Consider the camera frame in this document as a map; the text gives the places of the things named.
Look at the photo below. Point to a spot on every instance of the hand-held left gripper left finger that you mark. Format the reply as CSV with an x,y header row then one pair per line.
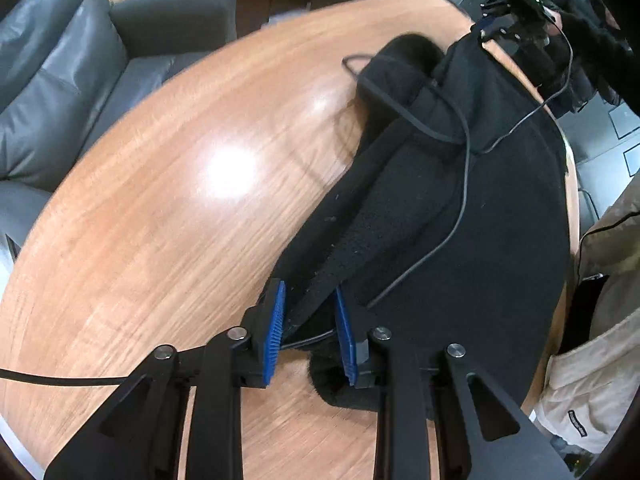
x,y
274,335

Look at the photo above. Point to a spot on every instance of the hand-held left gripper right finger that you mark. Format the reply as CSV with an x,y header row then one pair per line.
x,y
346,335

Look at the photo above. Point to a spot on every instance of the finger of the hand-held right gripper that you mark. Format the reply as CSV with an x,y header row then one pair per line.
x,y
487,27

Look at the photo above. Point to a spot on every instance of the black fleece jacket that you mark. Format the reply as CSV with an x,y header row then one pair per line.
x,y
475,220

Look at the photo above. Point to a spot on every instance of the person's right forearm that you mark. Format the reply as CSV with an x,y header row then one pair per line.
x,y
617,60

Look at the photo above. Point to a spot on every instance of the person's right hand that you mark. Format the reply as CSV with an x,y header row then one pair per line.
x,y
575,15

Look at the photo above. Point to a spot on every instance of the grey leather armchair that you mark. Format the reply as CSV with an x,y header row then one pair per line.
x,y
60,60

